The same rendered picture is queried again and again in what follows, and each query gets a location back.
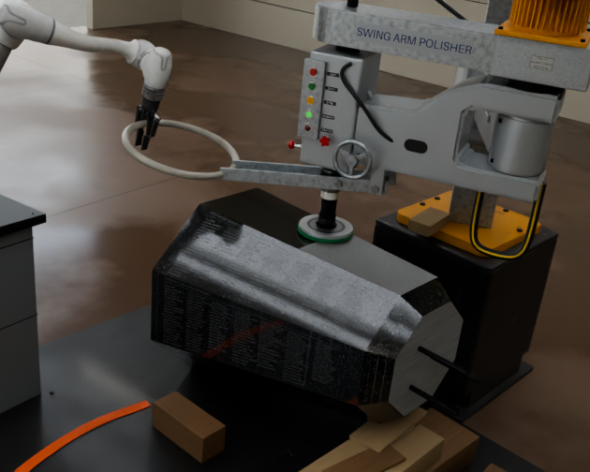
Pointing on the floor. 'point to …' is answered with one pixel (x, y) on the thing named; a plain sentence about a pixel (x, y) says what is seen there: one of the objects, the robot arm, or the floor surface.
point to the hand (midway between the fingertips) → (141, 140)
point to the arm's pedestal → (7, 323)
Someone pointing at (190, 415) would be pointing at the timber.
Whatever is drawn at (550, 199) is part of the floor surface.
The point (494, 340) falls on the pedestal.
